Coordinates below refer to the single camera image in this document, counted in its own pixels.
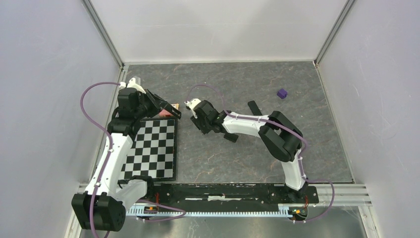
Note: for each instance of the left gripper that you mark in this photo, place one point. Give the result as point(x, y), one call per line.
point(154, 111)

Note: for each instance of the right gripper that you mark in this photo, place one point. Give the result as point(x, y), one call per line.
point(197, 122)

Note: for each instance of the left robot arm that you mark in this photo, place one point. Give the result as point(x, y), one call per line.
point(102, 206)

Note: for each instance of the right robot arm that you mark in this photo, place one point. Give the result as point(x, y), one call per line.
point(281, 138)

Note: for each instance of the black white checkerboard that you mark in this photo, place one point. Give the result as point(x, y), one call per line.
point(154, 151)

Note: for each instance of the purple cube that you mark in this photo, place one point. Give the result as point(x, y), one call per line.
point(282, 93)

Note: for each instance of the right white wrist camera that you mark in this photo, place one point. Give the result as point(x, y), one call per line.
point(191, 105)

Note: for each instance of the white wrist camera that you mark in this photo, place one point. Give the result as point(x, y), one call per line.
point(191, 105)
point(132, 83)

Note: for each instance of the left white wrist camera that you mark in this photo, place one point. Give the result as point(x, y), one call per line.
point(132, 83)

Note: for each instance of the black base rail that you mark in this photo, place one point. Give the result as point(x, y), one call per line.
point(228, 197)

